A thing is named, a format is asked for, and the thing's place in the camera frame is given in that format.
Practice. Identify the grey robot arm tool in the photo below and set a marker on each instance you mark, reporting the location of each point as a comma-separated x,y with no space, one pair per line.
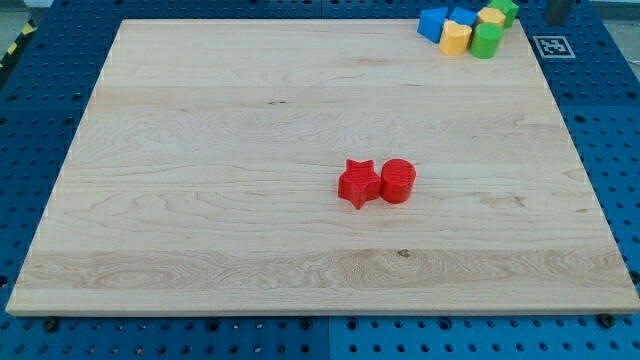
556,12

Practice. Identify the blue triangle block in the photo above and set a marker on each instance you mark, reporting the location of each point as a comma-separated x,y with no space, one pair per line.
431,22

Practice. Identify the red star block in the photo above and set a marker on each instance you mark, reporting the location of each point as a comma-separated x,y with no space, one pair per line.
359,183

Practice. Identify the red cylinder block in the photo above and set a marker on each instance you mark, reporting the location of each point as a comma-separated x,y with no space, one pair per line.
397,180

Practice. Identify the wooden board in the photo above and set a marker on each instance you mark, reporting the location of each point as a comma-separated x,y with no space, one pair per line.
203,181

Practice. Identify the yellow heart block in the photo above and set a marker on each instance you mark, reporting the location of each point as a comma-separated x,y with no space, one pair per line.
454,38

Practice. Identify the blue cube block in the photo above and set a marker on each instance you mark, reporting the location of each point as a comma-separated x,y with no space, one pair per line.
463,16

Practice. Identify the green cylinder block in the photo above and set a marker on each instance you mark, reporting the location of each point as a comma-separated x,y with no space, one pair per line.
486,40

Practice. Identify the yellow hexagon block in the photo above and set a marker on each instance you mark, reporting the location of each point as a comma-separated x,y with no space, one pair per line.
491,15

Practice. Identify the green star block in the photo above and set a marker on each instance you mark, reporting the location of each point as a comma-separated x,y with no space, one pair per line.
508,7

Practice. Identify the white fiducial marker tag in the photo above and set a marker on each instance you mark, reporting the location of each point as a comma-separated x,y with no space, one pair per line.
553,47

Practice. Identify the black bolt left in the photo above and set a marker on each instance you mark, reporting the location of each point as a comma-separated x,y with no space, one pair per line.
50,324

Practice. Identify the black bolt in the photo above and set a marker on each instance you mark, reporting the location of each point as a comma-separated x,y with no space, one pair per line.
50,324
606,321

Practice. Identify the black bolt right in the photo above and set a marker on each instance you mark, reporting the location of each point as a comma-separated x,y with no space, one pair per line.
606,321

